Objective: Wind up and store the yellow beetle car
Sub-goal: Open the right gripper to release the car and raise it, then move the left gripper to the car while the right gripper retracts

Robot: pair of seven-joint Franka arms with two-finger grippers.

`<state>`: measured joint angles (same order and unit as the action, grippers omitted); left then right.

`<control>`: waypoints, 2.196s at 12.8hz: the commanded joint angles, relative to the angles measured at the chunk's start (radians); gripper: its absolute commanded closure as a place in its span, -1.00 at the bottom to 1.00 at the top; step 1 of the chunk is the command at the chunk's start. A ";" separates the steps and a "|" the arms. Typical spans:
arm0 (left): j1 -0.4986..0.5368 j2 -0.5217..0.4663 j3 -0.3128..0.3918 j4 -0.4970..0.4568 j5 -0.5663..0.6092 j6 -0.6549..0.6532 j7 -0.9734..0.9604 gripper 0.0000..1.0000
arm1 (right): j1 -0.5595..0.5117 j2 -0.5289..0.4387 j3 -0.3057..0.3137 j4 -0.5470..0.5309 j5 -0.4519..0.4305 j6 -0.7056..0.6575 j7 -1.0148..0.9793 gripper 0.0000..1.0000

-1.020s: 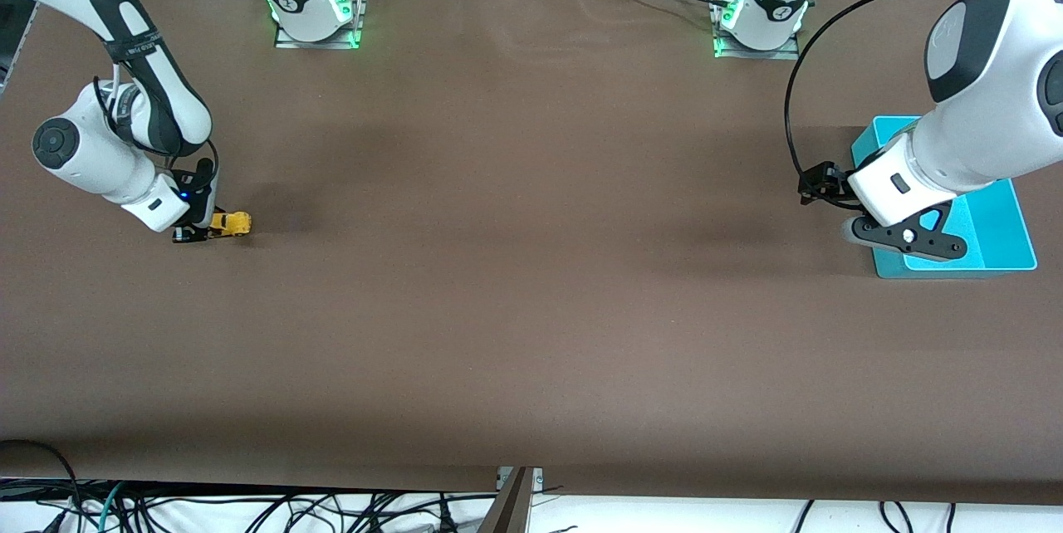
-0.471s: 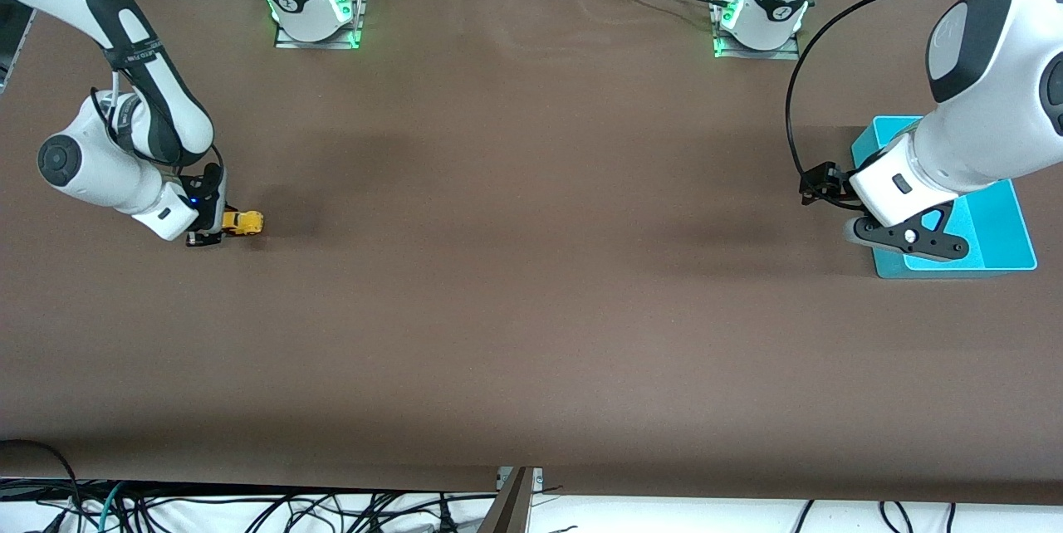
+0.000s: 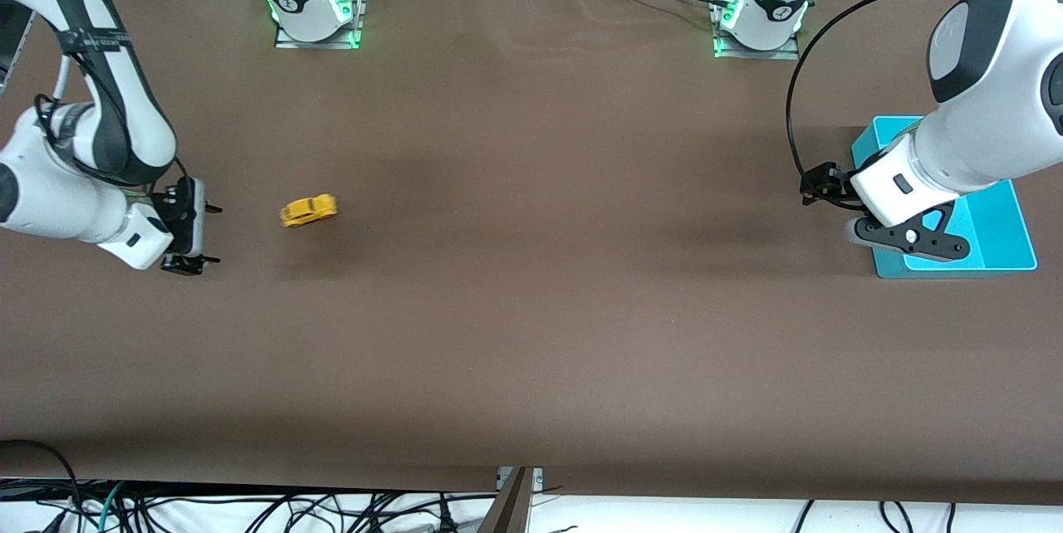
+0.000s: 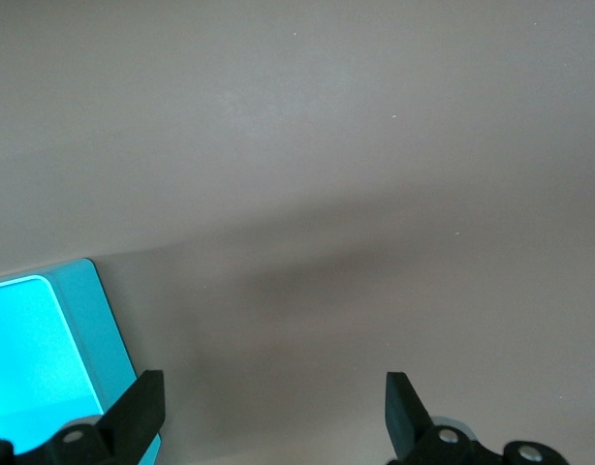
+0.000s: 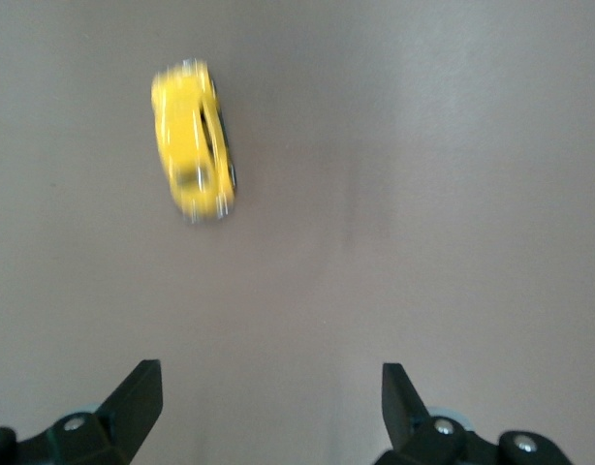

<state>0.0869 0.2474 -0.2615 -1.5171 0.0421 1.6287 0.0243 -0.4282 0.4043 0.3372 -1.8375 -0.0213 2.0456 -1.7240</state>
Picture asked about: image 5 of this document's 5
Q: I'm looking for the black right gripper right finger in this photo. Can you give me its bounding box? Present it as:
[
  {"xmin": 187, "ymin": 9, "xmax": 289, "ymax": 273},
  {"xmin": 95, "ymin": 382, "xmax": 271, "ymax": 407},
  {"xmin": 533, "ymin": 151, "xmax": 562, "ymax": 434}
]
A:
[{"xmin": 377, "ymin": 362, "xmax": 497, "ymax": 465}]

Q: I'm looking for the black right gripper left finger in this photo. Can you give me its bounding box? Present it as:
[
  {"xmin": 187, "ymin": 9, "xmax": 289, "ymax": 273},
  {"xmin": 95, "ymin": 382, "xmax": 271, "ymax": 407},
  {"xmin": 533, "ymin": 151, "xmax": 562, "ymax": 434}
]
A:
[{"xmin": 16, "ymin": 358, "xmax": 164, "ymax": 465}]

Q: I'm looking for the yellow beetle toy car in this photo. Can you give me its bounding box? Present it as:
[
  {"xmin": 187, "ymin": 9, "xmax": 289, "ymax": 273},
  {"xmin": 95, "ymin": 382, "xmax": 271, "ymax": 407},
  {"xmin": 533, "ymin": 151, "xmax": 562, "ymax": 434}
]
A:
[{"xmin": 150, "ymin": 57, "xmax": 239, "ymax": 225}]

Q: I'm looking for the brown table cover sheet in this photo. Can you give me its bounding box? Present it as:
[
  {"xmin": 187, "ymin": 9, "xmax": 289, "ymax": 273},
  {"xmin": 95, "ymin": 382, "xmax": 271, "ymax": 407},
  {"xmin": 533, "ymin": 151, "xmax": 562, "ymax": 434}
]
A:
[{"xmin": 0, "ymin": 0, "xmax": 595, "ymax": 465}]

